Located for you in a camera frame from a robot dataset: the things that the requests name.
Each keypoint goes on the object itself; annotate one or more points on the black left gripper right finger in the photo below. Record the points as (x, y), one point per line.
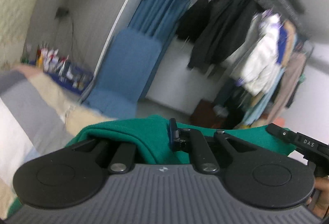
(207, 154)

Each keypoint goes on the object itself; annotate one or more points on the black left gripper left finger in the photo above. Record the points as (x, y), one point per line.
(113, 156)

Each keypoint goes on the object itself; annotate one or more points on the green hooded sweatshirt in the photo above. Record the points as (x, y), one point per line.
(165, 189)

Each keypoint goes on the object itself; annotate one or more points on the person's right hand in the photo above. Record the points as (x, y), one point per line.
(321, 205)

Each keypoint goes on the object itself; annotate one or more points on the dark red floor box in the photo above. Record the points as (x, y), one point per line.
(205, 116)

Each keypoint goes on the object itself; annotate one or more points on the light blue hanging garment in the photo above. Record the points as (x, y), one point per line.
(255, 112)

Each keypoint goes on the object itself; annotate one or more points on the beige pink hanging garment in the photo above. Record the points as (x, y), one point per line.
(287, 85)

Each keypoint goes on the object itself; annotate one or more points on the colour block bed quilt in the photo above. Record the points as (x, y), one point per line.
(37, 118)

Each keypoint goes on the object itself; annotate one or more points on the white hanging jacket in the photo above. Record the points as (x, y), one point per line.
(258, 68)

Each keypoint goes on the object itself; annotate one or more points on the blue folded mat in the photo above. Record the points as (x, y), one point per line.
(124, 74)

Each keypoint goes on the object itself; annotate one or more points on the black hanging coat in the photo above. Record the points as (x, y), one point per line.
(216, 29)

